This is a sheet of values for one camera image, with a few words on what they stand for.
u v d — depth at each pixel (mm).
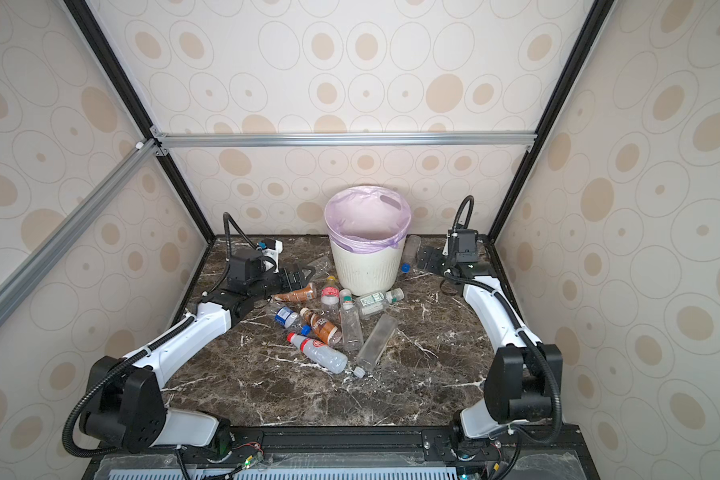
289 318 921
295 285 746
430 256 777
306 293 970
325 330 891
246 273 635
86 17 675
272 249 756
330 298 967
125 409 410
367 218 980
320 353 848
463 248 655
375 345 916
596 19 686
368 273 897
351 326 950
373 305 947
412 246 1097
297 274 742
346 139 918
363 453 737
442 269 776
